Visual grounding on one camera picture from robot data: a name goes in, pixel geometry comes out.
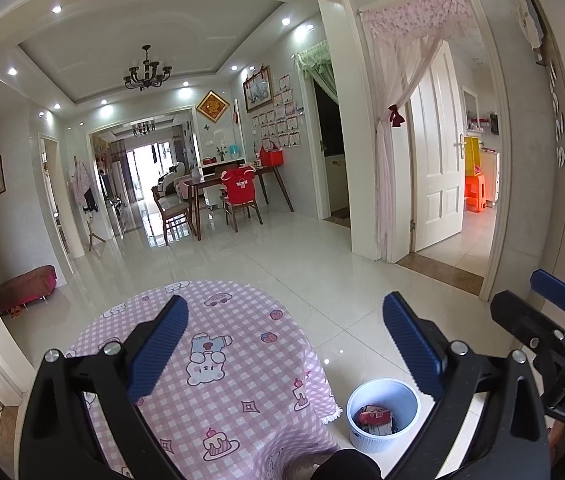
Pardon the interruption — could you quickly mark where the wooden chair with grey seat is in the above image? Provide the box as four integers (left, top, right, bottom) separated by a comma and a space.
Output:
151, 186, 198, 247

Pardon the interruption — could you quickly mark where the light grey sofa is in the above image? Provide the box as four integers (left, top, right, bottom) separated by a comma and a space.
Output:
155, 162, 198, 198

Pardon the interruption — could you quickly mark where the pink hanging garment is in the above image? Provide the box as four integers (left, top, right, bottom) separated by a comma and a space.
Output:
69, 160, 96, 211

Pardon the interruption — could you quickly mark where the red diamond wall decoration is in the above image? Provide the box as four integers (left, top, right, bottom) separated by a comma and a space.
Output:
196, 90, 228, 123

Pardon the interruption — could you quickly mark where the group of wall certificates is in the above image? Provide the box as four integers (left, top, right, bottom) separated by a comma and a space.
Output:
252, 74, 302, 148

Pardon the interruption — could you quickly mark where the red shirt chair cover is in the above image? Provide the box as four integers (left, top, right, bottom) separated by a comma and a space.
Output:
221, 167, 257, 206

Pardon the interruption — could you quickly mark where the pink lace door curtain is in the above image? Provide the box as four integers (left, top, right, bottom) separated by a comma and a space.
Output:
359, 0, 473, 263

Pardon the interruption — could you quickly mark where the group of white wall decals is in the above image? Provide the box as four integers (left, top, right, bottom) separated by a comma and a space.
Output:
546, 60, 565, 167

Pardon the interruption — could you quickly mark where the red brick-pattern snack packet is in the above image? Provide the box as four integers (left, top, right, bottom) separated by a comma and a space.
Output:
359, 405, 394, 426

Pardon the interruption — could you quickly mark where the dark wooden dining table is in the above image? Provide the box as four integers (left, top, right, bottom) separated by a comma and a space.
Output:
184, 165, 294, 241

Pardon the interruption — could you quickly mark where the orange plastic stool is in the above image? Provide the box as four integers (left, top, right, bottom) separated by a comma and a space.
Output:
465, 174, 488, 213

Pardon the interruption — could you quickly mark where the white drawer cabinet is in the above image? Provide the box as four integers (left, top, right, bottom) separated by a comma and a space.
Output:
485, 152, 502, 201

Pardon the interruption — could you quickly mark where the person's right hand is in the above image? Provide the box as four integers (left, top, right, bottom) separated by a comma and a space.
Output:
547, 422, 565, 462

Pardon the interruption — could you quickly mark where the white panel door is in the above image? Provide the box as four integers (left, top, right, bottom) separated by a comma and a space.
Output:
409, 42, 464, 252

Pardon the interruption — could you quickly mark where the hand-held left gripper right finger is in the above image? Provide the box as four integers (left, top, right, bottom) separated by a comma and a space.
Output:
382, 291, 553, 480

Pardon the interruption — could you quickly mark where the person's dark clothing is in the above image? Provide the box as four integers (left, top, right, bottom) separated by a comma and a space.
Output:
307, 450, 382, 480

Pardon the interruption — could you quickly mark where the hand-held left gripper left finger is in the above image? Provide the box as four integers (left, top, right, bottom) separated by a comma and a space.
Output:
17, 295, 190, 480

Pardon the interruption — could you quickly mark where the wooden coat stand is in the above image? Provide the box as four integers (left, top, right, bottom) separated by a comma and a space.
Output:
87, 210, 106, 253

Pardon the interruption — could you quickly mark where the white round bin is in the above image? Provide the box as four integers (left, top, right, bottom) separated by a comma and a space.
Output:
346, 378, 421, 454

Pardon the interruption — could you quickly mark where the green door curtain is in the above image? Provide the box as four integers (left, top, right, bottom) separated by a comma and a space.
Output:
296, 42, 339, 103

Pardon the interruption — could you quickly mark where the wood-framed wall painting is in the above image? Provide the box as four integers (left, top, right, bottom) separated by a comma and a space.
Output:
242, 65, 274, 113

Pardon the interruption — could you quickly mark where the dark red bench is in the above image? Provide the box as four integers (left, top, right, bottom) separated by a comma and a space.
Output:
0, 265, 57, 313

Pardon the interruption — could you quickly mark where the large black chandelier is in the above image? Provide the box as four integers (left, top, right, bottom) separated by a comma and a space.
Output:
122, 45, 173, 92

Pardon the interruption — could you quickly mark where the wooden chair with red cover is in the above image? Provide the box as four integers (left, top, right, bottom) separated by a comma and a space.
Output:
222, 170, 263, 233

